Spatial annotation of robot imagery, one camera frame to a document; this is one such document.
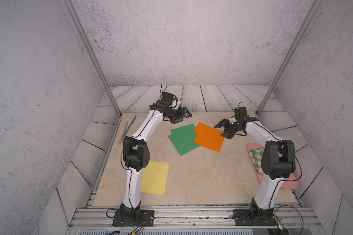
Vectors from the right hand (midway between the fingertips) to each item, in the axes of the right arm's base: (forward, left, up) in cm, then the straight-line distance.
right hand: (218, 128), depth 93 cm
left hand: (+2, +17, +8) cm, 19 cm away
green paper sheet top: (+10, +18, -15) cm, 26 cm away
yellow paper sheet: (-26, +39, -13) cm, 49 cm away
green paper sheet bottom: (-2, +22, -13) cm, 25 cm away
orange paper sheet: (+2, +4, -13) cm, 13 cm away
